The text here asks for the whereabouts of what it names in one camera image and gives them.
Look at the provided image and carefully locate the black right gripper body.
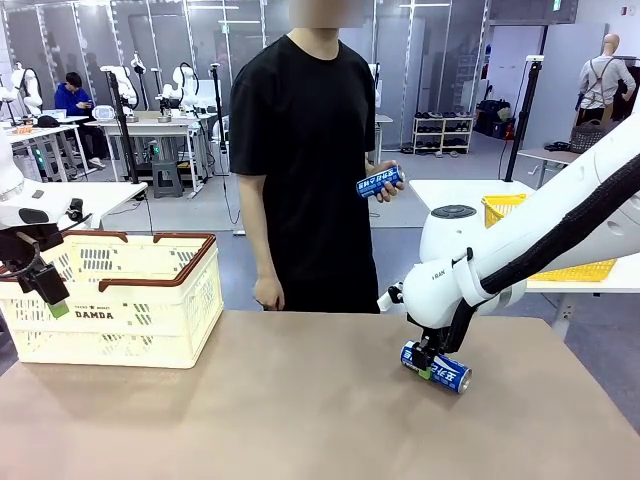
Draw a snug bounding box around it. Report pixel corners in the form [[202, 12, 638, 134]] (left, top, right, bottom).
[[420, 328, 462, 354]]

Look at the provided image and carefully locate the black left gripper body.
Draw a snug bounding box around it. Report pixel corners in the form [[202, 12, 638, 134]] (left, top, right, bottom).
[[0, 224, 64, 274]]

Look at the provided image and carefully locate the blue white-lettered drink can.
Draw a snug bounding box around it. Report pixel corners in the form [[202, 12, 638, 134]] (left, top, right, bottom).
[[399, 340, 473, 395], [355, 164, 406, 200]]

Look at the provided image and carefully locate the person's right forearm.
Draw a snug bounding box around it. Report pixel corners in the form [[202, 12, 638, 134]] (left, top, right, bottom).
[[237, 192, 279, 281]]

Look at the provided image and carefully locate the cream plastic shopping basket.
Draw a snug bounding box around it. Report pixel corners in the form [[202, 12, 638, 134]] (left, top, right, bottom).
[[0, 231, 225, 370]]

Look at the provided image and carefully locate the white table with basket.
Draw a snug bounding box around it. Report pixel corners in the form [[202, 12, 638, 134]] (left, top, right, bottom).
[[408, 178, 640, 331]]

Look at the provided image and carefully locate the large yellow shopping basket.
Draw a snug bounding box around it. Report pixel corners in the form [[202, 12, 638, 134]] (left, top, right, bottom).
[[481, 193, 619, 283]]

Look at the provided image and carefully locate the dark wicker basket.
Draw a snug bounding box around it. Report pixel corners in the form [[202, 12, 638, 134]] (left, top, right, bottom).
[[569, 119, 607, 155]]

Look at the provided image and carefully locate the person's left hand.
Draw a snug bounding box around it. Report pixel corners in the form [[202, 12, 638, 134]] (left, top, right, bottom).
[[366, 159, 406, 204]]

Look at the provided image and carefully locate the person's right hand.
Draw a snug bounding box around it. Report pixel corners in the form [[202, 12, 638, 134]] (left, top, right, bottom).
[[253, 275, 287, 312]]

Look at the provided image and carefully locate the person in blue hoodie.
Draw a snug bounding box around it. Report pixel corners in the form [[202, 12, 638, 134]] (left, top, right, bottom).
[[53, 72, 107, 169]]

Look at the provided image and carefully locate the grey step stool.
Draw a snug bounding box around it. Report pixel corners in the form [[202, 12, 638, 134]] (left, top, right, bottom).
[[151, 159, 184, 200]]

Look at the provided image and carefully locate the background workbench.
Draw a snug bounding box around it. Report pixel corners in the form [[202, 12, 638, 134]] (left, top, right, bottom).
[[84, 112, 221, 195]]

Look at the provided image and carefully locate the white shoe rack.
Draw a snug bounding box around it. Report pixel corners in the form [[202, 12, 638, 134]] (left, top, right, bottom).
[[412, 115, 475, 155]]

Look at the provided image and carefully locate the grey-topped background table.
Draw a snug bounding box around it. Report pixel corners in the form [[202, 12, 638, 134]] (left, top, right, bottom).
[[514, 147, 584, 181]]

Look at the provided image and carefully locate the person in black t-shirt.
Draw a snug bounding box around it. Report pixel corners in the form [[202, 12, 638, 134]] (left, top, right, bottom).
[[229, 27, 381, 314]]

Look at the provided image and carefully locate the black bags pile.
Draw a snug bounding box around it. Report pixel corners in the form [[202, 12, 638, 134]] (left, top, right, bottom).
[[474, 98, 515, 140]]

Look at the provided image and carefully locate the thin black stand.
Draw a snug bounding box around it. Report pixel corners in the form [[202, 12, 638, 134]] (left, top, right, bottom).
[[209, 62, 232, 177]]

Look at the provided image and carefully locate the black stand with white head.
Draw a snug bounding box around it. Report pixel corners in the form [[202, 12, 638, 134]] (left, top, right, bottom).
[[503, 55, 545, 184]]

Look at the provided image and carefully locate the mannequin with grey shirt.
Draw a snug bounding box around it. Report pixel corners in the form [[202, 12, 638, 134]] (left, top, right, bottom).
[[574, 33, 637, 127]]

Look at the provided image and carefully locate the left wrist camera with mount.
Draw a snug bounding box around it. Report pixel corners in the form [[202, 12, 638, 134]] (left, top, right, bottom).
[[63, 197, 94, 222]]

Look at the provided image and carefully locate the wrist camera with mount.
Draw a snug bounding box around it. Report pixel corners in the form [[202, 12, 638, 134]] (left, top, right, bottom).
[[63, 197, 94, 222], [377, 282, 406, 314]]

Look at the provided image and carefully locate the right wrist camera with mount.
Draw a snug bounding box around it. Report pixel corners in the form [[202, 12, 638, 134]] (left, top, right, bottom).
[[377, 282, 406, 314]]

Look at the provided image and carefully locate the black right arm cable sleeve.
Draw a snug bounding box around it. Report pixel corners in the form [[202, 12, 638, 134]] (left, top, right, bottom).
[[439, 154, 640, 352]]

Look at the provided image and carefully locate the black camera stand pole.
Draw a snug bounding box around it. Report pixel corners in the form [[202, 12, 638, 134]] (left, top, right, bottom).
[[101, 66, 142, 185]]

